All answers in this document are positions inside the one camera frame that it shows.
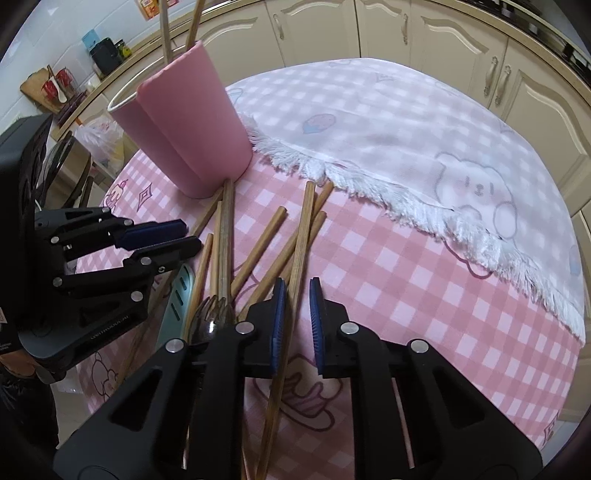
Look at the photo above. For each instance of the wooden cutting board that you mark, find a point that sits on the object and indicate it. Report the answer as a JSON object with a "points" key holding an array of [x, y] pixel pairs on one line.
{"points": [[32, 88]]}

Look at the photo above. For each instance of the pink utensil cup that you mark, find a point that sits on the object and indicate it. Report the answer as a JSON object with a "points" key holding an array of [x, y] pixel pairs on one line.
{"points": [[182, 118]]}

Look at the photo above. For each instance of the black gas hob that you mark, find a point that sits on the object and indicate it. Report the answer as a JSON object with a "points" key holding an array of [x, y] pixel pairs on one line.
{"points": [[549, 24]]}

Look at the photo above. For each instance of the orange snack packet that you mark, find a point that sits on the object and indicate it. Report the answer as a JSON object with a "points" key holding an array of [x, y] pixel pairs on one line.
{"points": [[148, 8]]}

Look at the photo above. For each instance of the steel trash bin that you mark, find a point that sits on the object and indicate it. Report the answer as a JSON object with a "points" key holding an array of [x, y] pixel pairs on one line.
{"points": [[64, 174]]}

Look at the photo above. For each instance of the brown wooden chopstick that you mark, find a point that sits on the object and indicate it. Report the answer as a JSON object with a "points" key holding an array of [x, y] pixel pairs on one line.
{"points": [[194, 24]]}

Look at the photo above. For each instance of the wooden chopstick mid short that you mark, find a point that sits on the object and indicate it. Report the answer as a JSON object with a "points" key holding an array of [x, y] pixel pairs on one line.
{"points": [[257, 251]]}

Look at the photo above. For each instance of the cream lower cabinets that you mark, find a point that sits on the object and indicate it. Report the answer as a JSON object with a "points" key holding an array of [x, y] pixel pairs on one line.
{"points": [[506, 70]]}

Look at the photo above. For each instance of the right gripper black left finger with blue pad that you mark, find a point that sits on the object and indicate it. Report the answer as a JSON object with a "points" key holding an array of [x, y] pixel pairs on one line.
{"points": [[179, 416]]}

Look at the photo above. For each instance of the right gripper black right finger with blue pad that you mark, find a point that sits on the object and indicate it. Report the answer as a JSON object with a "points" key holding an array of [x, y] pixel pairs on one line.
{"points": [[415, 416]]}

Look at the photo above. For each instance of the white plastic bag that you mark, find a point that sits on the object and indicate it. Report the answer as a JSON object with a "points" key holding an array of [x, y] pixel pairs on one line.
{"points": [[102, 137]]}

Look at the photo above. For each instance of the pink checkered tablecloth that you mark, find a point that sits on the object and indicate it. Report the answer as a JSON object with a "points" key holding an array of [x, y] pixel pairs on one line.
{"points": [[397, 281]]}

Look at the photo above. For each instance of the light blue knife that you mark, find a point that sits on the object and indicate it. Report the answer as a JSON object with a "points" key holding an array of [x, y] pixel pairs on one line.
{"points": [[174, 316]]}

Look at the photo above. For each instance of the black kettle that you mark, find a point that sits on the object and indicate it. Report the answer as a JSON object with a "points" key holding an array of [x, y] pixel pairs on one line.
{"points": [[106, 56]]}

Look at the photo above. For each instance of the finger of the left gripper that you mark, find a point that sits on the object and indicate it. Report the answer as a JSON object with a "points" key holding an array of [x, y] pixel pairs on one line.
{"points": [[136, 273], [96, 228]]}

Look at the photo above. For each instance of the long wooden chopstick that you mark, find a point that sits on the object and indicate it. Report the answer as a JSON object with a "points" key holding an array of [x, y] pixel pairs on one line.
{"points": [[271, 423]]}

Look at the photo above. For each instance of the wooden chopstick right pair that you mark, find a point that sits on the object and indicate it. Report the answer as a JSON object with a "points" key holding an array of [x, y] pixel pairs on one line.
{"points": [[284, 263]]}

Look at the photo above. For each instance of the wooden chopstick centre dark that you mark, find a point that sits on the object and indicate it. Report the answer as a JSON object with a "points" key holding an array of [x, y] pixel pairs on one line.
{"points": [[225, 241]]}

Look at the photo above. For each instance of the short wooden chopstick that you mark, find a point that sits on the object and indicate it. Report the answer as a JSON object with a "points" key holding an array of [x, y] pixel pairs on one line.
{"points": [[198, 284]]}

